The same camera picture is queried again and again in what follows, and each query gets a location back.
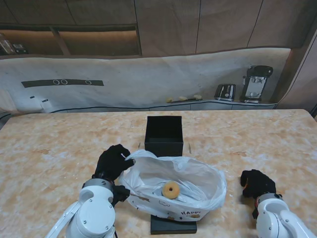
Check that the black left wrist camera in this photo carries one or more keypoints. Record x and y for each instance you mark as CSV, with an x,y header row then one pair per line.
x,y
121,194

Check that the yellow fruit pieces on board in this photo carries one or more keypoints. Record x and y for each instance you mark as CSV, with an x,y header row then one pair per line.
x,y
184,99

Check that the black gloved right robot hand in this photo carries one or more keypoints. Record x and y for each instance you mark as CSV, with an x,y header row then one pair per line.
x,y
260,184

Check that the black toaster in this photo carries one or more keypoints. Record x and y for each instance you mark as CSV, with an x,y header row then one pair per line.
x,y
225,92

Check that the pink frosted mini donut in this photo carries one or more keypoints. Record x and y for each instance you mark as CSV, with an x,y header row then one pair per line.
x,y
166,192

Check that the dark strip with white rings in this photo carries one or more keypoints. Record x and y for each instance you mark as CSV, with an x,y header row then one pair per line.
x,y
37,83

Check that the white printed plastic bag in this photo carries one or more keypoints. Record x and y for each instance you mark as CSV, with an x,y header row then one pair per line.
x,y
198,178

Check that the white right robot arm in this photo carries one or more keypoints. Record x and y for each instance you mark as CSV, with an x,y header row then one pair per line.
x,y
280,218

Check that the wooden wall shelf niche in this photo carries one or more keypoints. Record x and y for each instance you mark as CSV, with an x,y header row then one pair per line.
x,y
99,42

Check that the white protective cloth cover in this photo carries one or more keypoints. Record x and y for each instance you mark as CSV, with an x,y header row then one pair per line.
x,y
148,79

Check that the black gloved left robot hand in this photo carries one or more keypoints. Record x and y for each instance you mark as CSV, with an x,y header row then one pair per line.
x,y
110,162

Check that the black silver coffee machine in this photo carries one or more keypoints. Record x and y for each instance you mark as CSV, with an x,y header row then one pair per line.
x,y
256,84

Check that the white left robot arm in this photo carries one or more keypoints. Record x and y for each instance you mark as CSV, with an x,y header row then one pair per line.
x,y
94,215

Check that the grey counter ledge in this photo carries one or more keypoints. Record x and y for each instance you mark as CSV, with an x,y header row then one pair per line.
x,y
210,105

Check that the black device on shelf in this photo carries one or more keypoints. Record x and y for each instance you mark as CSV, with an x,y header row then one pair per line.
x,y
19,48

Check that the black open gift box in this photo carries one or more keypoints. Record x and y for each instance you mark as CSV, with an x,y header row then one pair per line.
x,y
163,146

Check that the black gift box lid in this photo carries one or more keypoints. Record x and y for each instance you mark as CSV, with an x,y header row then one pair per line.
x,y
173,227

